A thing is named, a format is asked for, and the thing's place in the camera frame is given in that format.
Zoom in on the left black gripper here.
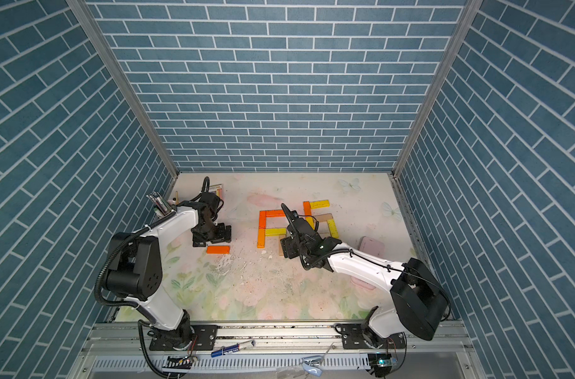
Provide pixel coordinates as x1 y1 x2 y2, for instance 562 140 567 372
195 220 233 247

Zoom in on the amber orange block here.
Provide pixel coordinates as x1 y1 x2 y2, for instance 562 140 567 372
257 228 266 249

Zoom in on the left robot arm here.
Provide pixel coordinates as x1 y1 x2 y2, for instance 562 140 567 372
93 177 232 351

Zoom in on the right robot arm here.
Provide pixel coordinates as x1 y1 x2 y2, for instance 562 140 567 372
281 204 451 347

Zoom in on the orange block top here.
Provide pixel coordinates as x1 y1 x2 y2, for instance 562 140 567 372
303 202 312 216

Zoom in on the highlighter marker pack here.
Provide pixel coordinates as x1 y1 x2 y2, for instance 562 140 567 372
209 184 224 199

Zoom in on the pink plastic tray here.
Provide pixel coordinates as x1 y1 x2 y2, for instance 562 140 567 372
351 236 385 291

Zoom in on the blue screwdriver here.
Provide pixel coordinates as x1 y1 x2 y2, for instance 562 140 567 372
211 340 256 358

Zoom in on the green led circuit board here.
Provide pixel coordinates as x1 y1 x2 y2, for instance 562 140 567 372
366 353 397 378

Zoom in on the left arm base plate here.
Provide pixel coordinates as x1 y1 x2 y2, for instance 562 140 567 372
147 325 219 352

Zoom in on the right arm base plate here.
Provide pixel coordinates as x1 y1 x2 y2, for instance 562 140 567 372
333 323 407 350

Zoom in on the aluminium front rail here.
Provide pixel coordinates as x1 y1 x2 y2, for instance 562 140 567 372
83 320 473 356

